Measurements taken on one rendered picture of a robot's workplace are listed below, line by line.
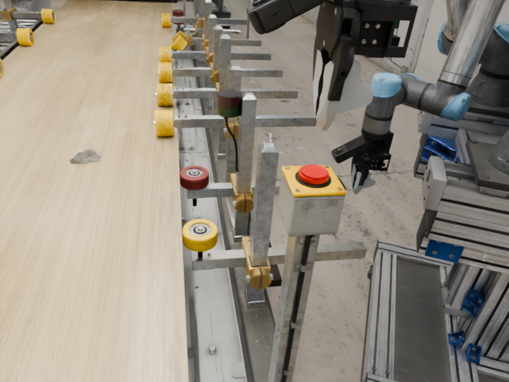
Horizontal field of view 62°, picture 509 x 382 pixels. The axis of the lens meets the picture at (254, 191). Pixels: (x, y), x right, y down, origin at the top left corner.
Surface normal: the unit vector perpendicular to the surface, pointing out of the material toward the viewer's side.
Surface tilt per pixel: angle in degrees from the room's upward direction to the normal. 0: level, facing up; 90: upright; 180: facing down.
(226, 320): 0
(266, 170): 90
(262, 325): 0
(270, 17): 88
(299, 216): 90
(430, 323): 0
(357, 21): 75
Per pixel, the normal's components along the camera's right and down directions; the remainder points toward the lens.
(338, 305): 0.07, -0.84
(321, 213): 0.17, 0.55
